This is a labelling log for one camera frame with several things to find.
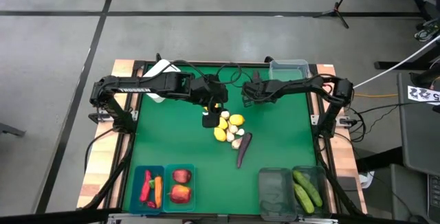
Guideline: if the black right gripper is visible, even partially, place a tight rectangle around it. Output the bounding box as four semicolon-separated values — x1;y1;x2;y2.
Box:
242;79;279;109

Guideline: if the purple eggplant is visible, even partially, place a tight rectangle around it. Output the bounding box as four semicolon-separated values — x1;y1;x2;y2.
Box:
236;132;254;169

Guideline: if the dark red apple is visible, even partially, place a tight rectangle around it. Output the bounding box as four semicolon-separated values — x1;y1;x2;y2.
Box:
172;168;193;185

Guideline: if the red apple yellow patch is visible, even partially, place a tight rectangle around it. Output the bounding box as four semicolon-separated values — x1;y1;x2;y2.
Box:
168;184;193;205

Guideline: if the dark green cucumber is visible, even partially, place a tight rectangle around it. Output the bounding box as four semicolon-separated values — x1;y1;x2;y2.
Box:
292;169;325;208

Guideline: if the orange carrot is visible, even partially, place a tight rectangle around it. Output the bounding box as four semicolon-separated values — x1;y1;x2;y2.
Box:
154;176;164;209

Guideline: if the long red chili pepper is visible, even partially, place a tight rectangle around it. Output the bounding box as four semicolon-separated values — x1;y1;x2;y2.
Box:
140;170;153;203

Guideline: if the light green cucumber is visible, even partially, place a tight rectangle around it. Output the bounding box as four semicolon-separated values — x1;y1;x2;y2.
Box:
293;182;316;215

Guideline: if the clear plastic bin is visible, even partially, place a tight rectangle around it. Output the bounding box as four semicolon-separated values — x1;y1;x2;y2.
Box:
268;58;311;91

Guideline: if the white plastic bin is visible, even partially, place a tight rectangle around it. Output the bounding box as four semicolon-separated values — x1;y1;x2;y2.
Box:
142;58;182;104

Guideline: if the green table mat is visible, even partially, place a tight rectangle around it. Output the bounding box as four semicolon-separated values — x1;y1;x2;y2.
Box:
122;65;318;216

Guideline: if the light teal plastic bin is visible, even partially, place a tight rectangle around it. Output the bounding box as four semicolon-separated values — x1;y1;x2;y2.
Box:
163;164;197;214

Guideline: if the smoky grey plastic bin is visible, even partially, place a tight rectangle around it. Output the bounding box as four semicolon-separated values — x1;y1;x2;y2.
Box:
258;167;298;222
291;165;333;219

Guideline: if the dark teal plastic bin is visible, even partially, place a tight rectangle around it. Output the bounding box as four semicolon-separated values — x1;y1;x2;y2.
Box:
131;165;166;216

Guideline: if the black tripod stand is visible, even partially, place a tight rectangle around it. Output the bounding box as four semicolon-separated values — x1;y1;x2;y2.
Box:
312;0;359;30

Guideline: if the white paper number label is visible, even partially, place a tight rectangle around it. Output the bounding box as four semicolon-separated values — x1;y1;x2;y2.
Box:
406;85;440;107

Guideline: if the dark grey desk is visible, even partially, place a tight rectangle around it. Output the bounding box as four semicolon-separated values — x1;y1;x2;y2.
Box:
397;71;440;177

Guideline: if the grey furniture leg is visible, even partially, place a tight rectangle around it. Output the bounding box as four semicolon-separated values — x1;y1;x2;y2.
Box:
0;122;27;138

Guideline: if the black keyboard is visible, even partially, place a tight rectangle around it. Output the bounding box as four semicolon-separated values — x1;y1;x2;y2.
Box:
427;174;440;214

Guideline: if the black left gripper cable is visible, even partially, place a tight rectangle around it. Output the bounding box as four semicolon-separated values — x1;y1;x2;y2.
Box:
170;58;243;115

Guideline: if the yellow cable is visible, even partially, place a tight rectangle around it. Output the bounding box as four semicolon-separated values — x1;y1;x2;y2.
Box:
353;92;399;99

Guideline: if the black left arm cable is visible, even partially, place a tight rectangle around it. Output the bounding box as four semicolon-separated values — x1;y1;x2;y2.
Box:
83;126;118;175

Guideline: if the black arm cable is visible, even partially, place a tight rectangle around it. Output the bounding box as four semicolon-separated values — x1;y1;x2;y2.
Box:
343;102;420;144
83;126;118;175

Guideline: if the white cable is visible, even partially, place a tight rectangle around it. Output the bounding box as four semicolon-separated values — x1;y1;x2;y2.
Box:
352;34;440;90

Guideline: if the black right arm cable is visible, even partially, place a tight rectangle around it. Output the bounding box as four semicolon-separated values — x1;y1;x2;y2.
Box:
343;102;420;144

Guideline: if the black desk frame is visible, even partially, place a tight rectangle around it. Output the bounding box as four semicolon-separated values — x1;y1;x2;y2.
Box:
373;0;440;71

